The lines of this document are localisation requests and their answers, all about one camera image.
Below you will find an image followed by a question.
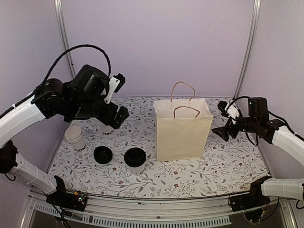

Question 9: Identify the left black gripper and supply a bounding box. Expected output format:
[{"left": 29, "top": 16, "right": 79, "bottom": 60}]
[{"left": 68, "top": 98, "right": 130, "bottom": 129}]

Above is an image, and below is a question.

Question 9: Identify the beige paper takeout bag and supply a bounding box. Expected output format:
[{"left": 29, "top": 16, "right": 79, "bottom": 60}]
[{"left": 153, "top": 81, "right": 213, "bottom": 162}]

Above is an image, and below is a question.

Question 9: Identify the stack of white paper cups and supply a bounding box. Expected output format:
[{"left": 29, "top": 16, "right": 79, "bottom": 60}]
[{"left": 64, "top": 125, "right": 86, "bottom": 152}]

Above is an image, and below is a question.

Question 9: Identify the black plastic cup lid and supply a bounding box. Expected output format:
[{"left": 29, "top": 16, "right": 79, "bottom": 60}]
[{"left": 124, "top": 147, "right": 146, "bottom": 168}]

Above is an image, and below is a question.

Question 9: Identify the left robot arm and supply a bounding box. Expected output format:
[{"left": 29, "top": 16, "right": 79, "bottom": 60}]
[{"left": 0, "top": 65, "right": 129, "bottom": 206}]

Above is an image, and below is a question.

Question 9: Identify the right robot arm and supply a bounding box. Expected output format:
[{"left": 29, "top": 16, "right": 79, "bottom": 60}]
[{"left": 212, "top": 96, "right": 304, "bottom": 207}]

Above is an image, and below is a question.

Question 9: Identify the white cup holding straws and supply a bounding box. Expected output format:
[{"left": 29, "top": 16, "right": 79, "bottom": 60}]
[{"left": 100, "top": 126, "right": 114, "bottom": 136}]

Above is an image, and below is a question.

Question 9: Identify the stack of black lids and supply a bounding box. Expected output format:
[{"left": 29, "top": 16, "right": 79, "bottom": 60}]
[{"left": 94, "top": 146, "right": 113, "bottom": 164}]

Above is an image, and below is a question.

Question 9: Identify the floral patterned table mat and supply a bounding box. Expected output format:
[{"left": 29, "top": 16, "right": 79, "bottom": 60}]
[{"left": 48, "top": 97, "right": 269, "bottom": 199}]

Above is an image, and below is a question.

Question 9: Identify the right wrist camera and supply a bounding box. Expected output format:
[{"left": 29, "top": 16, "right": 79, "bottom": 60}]
[{"left": 218, "top": 101, "right": 240, "bottom": 120}]

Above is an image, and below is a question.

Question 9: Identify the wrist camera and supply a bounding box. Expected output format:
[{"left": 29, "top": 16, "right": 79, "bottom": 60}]
[
  {"left": 102, "top": 73, "right": 125, "bottom": 104},
  {"left": 218, "top": 101, "right": 240, "bottom": 120}
]

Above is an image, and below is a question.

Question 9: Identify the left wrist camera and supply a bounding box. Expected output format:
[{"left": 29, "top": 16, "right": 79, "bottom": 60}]
[{"left": 102, "top": 73, "right": 125, "bottom": 104}]

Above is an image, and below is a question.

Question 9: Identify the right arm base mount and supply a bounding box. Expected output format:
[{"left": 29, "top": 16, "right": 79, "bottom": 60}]
[{"left": 228, "top": 177, "right": 270, "bottom": 212}]

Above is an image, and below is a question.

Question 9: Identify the front aluminium rail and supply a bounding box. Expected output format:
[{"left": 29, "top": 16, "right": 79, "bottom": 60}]
[{"left": 21, "top": 189, "right": 304, "bottom": 228}]

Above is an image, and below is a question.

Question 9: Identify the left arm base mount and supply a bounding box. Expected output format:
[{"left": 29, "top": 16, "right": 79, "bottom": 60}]
[{"left": 46, "top": 175, "right": 87, "bottom": 212}]

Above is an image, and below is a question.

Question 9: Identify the right metal frame post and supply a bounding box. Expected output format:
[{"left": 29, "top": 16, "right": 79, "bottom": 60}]
[{"left": 233, "top": 0, "right": 261, "bottom": 98}]

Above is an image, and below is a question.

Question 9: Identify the metal frame post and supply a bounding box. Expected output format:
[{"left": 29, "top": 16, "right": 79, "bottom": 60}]
[
  {"left": 233, "top": 0, "right": 261, "bottom": 98},
  {"left": 54, "top": 0, "right": 76, "bottom": 79}
]

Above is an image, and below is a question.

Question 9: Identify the left metal frame post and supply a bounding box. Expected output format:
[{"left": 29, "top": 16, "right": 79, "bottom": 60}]
[{"left": 54, "top": 0, "right": 76, "bottom": 79}]

